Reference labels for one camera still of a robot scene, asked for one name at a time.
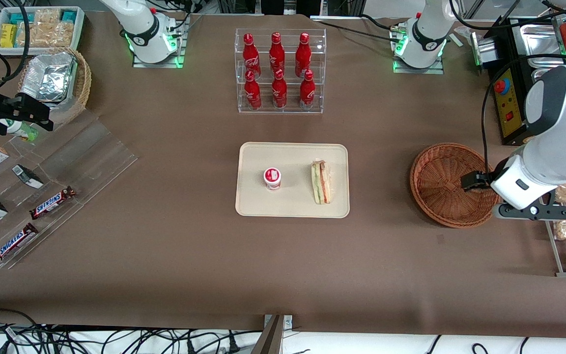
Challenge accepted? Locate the triangle sandwich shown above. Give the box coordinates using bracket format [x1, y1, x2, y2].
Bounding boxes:
[311, 159, 333, 205]

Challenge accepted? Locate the brown wicker basket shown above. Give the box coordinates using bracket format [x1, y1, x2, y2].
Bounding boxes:
[409, 143, 501, 229]

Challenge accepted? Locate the tan wicker basket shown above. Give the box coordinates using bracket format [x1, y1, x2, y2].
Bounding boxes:
[18, 47, 92, 126]

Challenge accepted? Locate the beige plastic tray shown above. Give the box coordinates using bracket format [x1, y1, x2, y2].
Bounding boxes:
[235, 142, 350, 218]

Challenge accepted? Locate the green white small bottle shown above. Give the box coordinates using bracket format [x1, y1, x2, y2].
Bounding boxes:
[0, 118, 39, 143]

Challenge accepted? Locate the silver foil pack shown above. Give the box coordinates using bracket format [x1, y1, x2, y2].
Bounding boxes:
[20, 52, 77, 104]

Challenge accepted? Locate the clear acrylic display stand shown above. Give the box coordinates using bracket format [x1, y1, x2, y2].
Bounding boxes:
[0, 111, 139, 270]

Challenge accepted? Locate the black yellow control box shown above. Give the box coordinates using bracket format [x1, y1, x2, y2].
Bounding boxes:
[483, 16, 530, 146]

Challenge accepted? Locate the yellow snack packet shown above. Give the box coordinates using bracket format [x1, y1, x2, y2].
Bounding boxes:
[0, 24, 18, 48]

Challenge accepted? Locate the clear cracker bag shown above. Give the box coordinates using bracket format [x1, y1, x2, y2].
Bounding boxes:
[18, 9, 75, 48]

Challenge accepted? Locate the brown snickers bar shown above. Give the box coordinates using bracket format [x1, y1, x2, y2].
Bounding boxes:
[0, 223, 39, 266]
[29, 186, 76, 220]

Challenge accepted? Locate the white plastic snack bin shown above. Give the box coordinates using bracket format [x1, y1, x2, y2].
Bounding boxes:
[0, 6, 85, 56]

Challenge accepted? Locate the silver metal device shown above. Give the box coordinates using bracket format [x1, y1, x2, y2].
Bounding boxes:
[470, 32, 497, 67]

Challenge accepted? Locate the red cola bottle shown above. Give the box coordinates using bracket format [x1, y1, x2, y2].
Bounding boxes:
[295, 32, 311, 78]
[242, 33, 262, 79]
[271, 69, 288, 109]
[269, 32, 286, 74]
[244, 70, 262, 110]
[299, 70, 316, 110]

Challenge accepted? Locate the red white yogurt cup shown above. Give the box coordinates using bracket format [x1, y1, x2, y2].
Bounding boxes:
[263, 168, 283, 191]

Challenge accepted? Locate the clear acrylic bottle rack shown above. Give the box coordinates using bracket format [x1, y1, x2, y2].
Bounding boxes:
[234, 28, 327, 115]

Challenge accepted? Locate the dark metal bar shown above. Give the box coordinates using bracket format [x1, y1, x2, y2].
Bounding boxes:
[251, 315, 284, 354]

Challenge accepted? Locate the black left wrist camera cable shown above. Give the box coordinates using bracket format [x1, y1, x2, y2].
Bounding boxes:
[481, 53, 566, 175]

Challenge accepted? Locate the black table cable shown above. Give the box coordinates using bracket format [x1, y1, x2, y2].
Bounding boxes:
[359, 14, 396, 31]
[312, 19, 396, 42]

